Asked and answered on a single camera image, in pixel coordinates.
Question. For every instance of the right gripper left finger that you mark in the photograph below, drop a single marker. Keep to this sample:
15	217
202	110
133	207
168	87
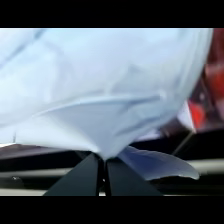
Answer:
81	178

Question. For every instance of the light blue shirt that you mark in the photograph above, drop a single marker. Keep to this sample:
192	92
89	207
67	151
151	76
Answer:
100	83

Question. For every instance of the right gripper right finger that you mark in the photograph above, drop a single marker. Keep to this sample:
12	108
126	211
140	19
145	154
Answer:
128	180

